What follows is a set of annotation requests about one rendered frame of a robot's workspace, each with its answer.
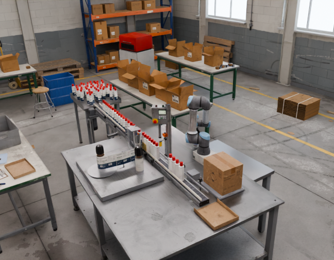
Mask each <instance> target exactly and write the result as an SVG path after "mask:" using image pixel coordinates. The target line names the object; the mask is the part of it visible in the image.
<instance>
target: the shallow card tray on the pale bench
mask: <svg viewBox="0 0 334 260"><path fill-rule="evenodd" d="M4 167H5V168H6V170H7V171H8V172H9V173H10V175H11V176H12V177H13V178H14V179H17V178H20V177H23V176H26V175H29V174H31V173H34V172H36V169H35V168H34V167H33V165H32V164H31V163H30V162H29V161H28V160H27V159H26V158H22V159H20V160H17V161H14V162H11V163H8V164H5V165H4Z"/></svg>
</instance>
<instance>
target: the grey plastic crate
mask: <svg viewBox="0 0 334 260"><path fill-rule="evenodd" d="M19 144H21V138H20V134H19V128H18V127H17V126H16V125H15V124H14V123H13V122H12V121H11V120H10V119H9V118H8V117H7V116H6V115H3V116H0V150H3V149H6V148H10V147H13V146H16V145H19Z"/></svg>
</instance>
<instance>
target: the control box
mask: <svg viewBox="0 0 334 260"><path fill-rule="evenodd" d="M157 106H158V107H155V105H152V124H154V123H153V121H154V120H156V121H157V123H156V124H168V116H167V111H168V110H167V107H165V105H164V107H162V105H157ZM159 109H166V115H159V114H158V110H159ZM158 116H166V119H158Z"/></svg>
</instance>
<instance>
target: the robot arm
mask: <svg viewBox="0 0 334 260"><path fill-rule="evenodd" d="M187 106H188V108H189V110H190V112H189V130H188V131H187V132H186V143H192V144H199V146H198V148H197V154H199V155H203V156H206V155H209V154H210V147H209V142H210V135H209V134H208V133H207V132H200V131H199V130H198V127H210V125H211V121H209V114H210V108H211V103H210V101H209V100H208V99H207V98H206V97H204V96H189V98H188V102H187ZM199 107H202V109H203V120H198V114H197V110H199Z"/></svg>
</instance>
